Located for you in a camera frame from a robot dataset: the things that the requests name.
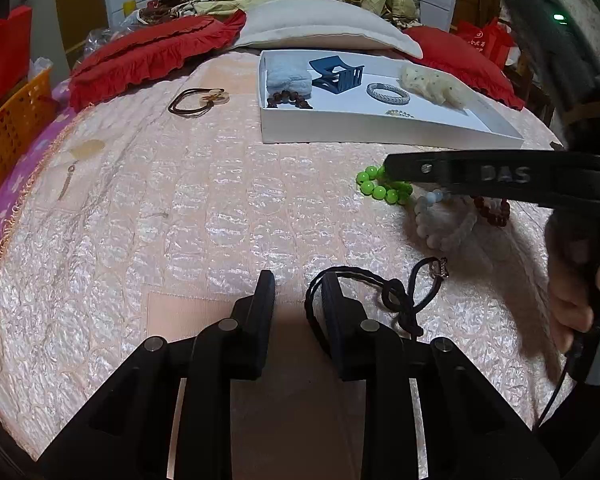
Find white bead bracelet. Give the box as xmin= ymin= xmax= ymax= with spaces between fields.
xmin=412 ymin=187 xmax=481 ymax=252

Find cream dotted scrunchie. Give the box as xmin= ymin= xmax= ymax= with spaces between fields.
xmin=400 ymin=64 xmax=470 ymax=110

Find green bead bracelet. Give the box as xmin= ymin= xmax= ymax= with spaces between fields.
xmin=355 ymin=164 xmax=415 ymax=207

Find blue plastic hair claw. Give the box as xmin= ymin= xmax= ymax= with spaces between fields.
xmin=309 ymin=55 xmax=364 ymax=94

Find dark brown bead bracelet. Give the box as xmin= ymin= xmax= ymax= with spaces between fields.
xmin=265 ymin=89 xmax=314 ymax=111

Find light blue fluffy clip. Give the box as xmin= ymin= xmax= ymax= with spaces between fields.
xmin=265 ymin=54 xmax=314 ymax=101

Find right hand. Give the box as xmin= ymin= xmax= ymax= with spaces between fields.
xmin=544 ymin=214 xmax=594 ymax=354

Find white shallow cardboard box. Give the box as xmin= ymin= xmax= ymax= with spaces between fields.
xmin=258 ymin=50 xmax=524 ymax=150

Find red frilled cushion right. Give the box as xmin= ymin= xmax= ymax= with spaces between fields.
xmin=403 ymin=25 xmax=524 ymax=110

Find red frilled cushion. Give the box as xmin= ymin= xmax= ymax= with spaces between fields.
xmin=69 ymin=10 xmax=247 ymax=112
xmin=403 ymin=25 xmax=524 ymax=110

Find red shopping bag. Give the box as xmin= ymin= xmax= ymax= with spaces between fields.
xmin=455 ymin=18 xmax=516 ymax=68

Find pink quilted bedspread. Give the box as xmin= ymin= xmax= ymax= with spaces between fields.
xmin=0 ymin=52 xmax=562 ymax=474

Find white pillow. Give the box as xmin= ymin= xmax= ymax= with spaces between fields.
xmin=234 ymin=0 xmax=424 ymax=58

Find purple floral sheet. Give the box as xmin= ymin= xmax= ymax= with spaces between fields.
xmin=0 ymin=79 xmax=76 ymax=239

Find red frilled cushion left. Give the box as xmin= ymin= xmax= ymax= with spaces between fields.
xmin=69 ymin=10 xmax=247 ymax=112

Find orange plastic basket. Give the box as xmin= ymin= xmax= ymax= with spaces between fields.
xmin=0 ymin=68 xmax=59 ymax=187

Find clear plastic bag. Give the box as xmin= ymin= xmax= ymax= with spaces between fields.
xmin=82 ymin=27 xmax=131 ymax=58

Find red box in basket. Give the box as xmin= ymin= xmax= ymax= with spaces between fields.
xmin=0 ymin=6 xmax=32 ymax=99

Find brown hair tie with charm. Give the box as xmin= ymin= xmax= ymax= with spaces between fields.
xmin=166 ymin=86 xmax=232 ymax=120

